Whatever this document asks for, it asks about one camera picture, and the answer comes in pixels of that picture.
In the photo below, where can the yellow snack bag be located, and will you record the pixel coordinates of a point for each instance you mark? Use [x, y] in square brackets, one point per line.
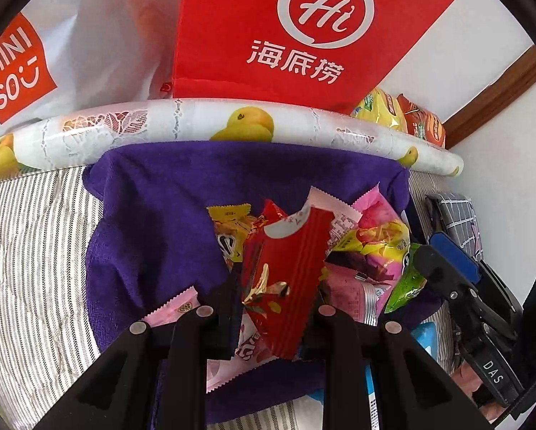
[380, 109]

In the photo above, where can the person's right hand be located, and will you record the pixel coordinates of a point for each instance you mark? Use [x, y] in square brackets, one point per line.
[469, 380]

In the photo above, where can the red snack packet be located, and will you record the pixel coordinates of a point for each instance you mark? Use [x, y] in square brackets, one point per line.
[286, 268]

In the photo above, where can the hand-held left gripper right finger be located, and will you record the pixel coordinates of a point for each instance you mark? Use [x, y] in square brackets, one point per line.
[326, 331]

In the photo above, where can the yellow triangular snack packet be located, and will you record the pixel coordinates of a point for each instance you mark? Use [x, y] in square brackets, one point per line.
[232, 228]

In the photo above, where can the green triangular snack packet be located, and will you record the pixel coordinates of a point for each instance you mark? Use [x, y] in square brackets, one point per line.
[407, 286]

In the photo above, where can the brown wooden door frame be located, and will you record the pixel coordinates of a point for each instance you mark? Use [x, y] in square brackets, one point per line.
[496, 94]

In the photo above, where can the purple towel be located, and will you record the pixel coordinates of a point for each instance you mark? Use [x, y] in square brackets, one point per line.
[160, 215]

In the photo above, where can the rolled fruit print mat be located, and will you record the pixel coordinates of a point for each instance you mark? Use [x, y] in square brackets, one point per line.
[160, 118]

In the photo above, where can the striped quilted mat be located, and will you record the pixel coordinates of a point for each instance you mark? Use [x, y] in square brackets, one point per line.
[35, 255]

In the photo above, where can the orange snack bag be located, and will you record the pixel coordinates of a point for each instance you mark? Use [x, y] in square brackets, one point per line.
[422, 121]

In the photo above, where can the pink triangular snack packet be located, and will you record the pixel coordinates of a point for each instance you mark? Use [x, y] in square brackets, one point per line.
[375, 224]

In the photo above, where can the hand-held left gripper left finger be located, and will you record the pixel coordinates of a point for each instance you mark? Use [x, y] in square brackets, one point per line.
[223, 322]

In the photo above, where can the grey checked cloth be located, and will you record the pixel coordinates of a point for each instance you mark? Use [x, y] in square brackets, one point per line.
[458, 217]

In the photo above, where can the red paper bag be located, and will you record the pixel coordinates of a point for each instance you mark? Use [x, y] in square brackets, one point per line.
[250, 9]

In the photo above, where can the blue cardboard box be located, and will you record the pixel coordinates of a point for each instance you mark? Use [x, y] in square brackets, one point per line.
[424, 336]

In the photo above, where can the small pink snack packet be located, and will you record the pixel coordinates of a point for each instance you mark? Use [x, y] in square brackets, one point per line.
[353, 295]

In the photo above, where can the white plastic shopping bag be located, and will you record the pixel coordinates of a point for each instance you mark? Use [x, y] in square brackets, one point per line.
[93, 31]

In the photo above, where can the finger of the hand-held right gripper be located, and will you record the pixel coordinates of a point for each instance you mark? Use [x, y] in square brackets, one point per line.
[456, 253]
[442, 273]

